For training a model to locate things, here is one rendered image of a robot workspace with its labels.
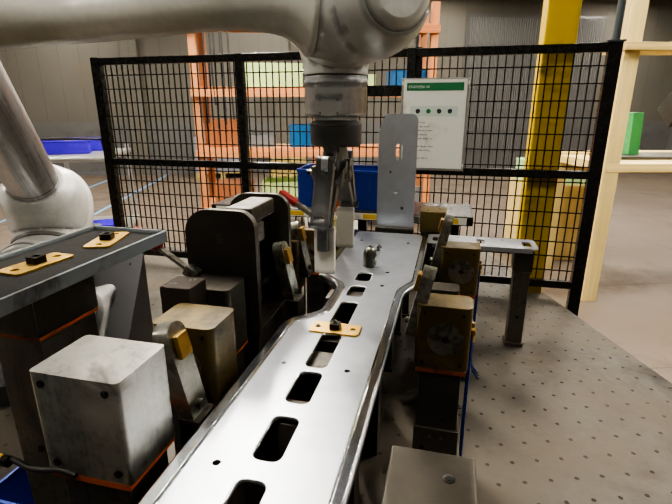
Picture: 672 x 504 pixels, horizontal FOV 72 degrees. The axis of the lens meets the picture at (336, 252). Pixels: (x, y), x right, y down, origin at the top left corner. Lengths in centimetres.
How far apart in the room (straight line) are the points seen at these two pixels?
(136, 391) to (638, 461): 94
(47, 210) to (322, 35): 80
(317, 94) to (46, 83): 1103
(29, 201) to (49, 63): 1046
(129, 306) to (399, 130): 89
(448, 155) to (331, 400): 122
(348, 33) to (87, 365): 41
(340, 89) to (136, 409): 45
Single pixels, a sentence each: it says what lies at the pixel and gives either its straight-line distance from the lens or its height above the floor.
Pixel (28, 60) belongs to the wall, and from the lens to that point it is 1175.
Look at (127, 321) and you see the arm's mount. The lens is 126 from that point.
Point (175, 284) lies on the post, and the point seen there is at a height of 110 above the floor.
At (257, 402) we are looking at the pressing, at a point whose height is 100.
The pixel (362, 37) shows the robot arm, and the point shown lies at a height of 142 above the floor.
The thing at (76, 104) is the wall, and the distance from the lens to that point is 1139.
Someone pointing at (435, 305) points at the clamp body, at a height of 104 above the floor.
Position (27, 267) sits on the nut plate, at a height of 116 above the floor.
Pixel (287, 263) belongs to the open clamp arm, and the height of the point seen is 106.
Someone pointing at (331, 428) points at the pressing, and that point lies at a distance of 57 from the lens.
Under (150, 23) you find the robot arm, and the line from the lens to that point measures 58.
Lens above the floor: 135
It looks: 17 degrees down
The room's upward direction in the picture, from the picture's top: straight up
